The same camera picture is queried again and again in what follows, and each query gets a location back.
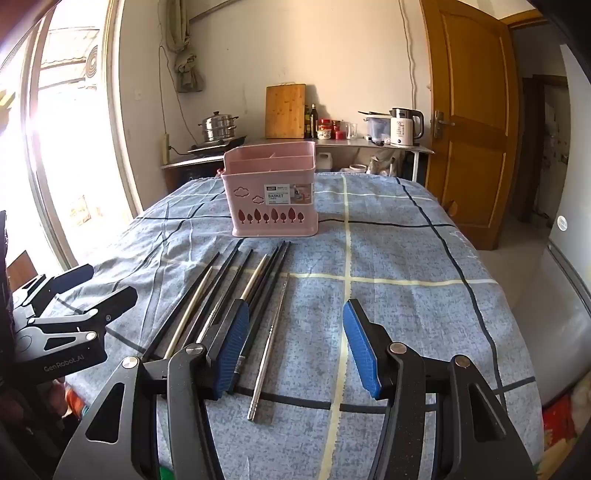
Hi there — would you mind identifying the stainless steel steamer pot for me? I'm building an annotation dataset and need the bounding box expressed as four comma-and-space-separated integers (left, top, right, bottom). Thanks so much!
198, 111, 239, 143

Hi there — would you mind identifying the low steel shelf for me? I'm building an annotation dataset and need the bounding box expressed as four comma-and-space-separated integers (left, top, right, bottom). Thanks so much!
161, 154, 227, 192

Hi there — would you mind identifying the colourful bag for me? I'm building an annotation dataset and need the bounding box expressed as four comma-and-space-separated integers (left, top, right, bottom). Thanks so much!
541, 390, 583, 464

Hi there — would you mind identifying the blue plaid tablecloth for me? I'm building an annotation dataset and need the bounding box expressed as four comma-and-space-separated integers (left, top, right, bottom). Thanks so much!
46, 173, 543, 480

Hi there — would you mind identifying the water filter pitcher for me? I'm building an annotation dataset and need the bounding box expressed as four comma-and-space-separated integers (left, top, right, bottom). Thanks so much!
365, 116, 393, 144

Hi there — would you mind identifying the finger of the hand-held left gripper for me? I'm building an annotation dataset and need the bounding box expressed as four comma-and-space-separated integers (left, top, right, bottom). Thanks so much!
21, 264, 95, 308
16, 286, 139, 354

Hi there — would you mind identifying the metal door handle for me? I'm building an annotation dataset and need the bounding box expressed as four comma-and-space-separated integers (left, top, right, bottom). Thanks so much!
433, 111, 456, 138

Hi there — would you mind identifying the plastic bag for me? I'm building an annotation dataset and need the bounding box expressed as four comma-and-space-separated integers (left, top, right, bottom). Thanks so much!
369, 156, 399, 176

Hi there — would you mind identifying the black induction cooker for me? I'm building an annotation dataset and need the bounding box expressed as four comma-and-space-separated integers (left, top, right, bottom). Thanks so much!
187, 136, 247, 154

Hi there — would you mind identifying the metal chopstick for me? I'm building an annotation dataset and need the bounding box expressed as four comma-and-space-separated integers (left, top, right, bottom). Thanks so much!
247, 272, 290, 422
164, 267, 213, 360
197, 254, 269, 344

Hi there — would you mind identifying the steel kitchen table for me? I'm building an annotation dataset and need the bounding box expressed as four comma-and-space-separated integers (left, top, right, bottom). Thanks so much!
247, 136, 435, 183

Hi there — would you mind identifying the pink plastic utensil basket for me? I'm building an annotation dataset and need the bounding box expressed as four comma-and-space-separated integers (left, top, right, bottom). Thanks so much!
220, 141, 318, 238

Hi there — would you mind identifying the wooden door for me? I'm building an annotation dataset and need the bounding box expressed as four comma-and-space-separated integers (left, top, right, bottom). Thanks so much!
420, 0, 520, 250

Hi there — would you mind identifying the window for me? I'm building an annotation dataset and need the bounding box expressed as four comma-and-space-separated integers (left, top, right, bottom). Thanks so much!
0, 0, 145, 283

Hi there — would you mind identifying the hanging beige cloth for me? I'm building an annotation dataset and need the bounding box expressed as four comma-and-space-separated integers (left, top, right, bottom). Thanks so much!
165, 0, 206, 93

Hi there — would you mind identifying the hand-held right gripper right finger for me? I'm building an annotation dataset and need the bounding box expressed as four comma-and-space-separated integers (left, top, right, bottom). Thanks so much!
342, 299, 539, 480

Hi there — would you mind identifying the bamboo cutting board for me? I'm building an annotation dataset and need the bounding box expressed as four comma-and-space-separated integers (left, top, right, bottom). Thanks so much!
265, 84, 307, 140

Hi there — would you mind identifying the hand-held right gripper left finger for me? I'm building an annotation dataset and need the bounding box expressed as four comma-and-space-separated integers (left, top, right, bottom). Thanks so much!
54, 299, 252, 480

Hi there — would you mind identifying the black chopstick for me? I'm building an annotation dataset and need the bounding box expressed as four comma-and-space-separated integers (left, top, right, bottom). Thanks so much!
244, 243, 282, 308
184, 238, 245, 347
141, 251, 221, 363
233, 241, 291, 374
198, 249, 254, 344

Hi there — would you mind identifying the wall cable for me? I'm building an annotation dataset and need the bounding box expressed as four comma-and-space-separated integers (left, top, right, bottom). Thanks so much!
398, 0, 433, 92
158, 45, 200, 149

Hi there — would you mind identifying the grey refrigerator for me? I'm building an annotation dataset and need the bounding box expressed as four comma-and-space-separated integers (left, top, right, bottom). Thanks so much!
531, 44, 591, 409

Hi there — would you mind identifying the white electric kettle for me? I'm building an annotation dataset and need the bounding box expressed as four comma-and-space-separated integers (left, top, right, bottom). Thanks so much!
390, 107, 424, 147

